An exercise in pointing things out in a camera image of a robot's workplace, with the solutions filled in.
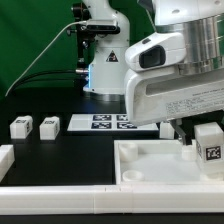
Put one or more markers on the white square tabletop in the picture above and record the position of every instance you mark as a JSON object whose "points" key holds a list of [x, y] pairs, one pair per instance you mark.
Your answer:
{"points": [[160, 162]]}

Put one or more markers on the white tag board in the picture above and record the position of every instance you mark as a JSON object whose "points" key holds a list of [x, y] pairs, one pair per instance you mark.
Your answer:
{"points": [[105, 122]]}

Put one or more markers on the white front obstacle bar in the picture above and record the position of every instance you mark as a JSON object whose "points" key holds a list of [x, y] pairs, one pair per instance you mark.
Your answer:
{"points": [[111, 199]]}

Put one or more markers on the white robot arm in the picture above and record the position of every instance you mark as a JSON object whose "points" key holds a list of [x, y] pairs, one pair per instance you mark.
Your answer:
{"points": [[201, 22]]}

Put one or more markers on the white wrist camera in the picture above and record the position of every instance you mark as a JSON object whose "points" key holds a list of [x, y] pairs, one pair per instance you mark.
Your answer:
{"points": [[156, 51]]}

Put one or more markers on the white obstacle bar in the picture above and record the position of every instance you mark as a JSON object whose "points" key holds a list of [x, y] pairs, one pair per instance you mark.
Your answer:
{"points": [[111, 199], [7, 158]]}

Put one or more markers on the black camera on mount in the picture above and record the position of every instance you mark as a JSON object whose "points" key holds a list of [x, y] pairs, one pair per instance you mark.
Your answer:
{"points": [[99, 26]]}

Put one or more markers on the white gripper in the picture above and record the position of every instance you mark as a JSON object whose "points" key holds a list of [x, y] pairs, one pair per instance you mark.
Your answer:
{"points": [[161, 95]]}

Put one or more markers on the white left obstacle bar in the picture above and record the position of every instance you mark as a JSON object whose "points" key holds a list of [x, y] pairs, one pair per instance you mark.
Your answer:
{"points": [[7, 158]]}

